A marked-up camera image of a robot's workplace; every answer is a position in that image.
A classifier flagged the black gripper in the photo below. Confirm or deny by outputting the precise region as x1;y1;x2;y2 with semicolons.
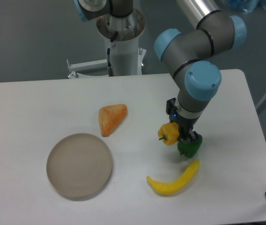
170;114;199;143

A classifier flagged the yellow toy pepper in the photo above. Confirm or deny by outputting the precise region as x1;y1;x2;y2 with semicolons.
158;122;179;145

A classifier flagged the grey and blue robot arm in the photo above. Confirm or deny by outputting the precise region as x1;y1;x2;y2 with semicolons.
74;0;247;143

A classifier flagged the green toy pepper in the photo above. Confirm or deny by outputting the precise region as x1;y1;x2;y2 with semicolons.
177;135;203;158

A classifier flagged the beige round plate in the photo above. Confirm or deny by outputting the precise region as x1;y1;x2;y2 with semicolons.
46;133;113;201

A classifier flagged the yellow toy banana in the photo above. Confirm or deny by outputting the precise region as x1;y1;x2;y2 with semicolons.
147;159;200;195

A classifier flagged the orange triangular toy bread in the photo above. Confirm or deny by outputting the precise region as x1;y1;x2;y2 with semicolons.
98;104;127;137

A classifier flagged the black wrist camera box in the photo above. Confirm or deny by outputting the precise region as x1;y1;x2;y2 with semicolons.
166;97;177;115

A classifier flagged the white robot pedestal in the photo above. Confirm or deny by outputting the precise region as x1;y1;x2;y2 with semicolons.
68;8;146;79

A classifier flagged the black cable with connector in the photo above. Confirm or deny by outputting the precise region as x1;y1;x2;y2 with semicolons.
106;31;118;77

